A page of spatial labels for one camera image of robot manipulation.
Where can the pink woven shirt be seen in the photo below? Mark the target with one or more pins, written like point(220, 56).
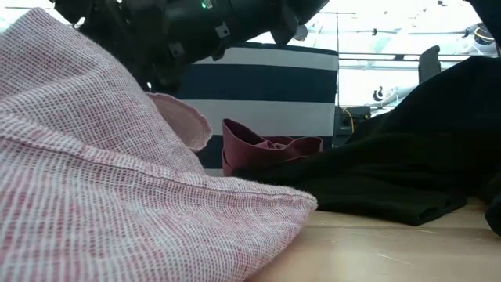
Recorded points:
point(98, 176)

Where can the maroon garment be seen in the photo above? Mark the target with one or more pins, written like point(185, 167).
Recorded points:
point(242, 149)

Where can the black knit garment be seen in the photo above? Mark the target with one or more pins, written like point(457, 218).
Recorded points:
point(391, 176)

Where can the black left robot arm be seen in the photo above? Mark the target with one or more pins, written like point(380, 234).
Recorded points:
point(242, 23)

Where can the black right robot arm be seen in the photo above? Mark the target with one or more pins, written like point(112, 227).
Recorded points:
point(493, 11)

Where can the blue white-striped fabric bin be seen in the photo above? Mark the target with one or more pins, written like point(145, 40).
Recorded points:
point(266, 82)

